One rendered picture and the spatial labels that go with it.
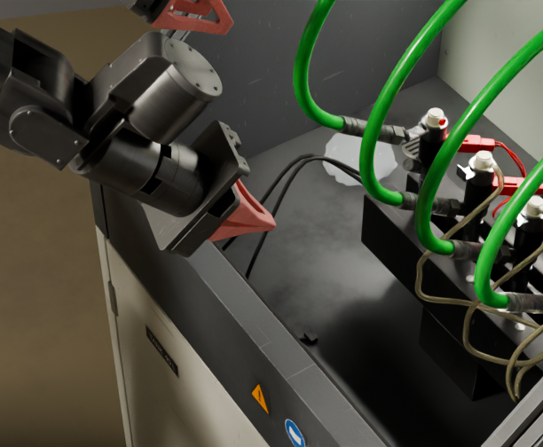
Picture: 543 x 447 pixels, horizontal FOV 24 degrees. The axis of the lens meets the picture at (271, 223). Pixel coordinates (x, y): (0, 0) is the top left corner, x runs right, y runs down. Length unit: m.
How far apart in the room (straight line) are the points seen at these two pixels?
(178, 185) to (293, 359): 0.38
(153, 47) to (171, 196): 0.13
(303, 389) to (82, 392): 1.25
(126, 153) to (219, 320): 0.48
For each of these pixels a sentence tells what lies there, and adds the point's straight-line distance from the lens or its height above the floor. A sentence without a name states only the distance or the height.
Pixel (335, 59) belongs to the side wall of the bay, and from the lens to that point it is 1.73.
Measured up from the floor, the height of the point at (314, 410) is 0.95.
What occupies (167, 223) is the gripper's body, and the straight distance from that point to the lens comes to 1.07.
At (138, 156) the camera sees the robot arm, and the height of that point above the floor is 1.34.
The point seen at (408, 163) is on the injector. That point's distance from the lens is 1.41.
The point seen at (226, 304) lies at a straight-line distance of 1.41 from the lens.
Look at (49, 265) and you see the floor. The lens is 2.77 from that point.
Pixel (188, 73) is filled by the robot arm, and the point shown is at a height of 1.41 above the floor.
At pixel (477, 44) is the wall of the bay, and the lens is 1.79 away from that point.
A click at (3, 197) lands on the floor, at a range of 2.93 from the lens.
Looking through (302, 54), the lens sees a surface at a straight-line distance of 1.20.
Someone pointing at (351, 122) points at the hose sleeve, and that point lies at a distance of 1.30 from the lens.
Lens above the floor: 2.02
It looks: 46 degrees down
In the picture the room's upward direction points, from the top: straight up
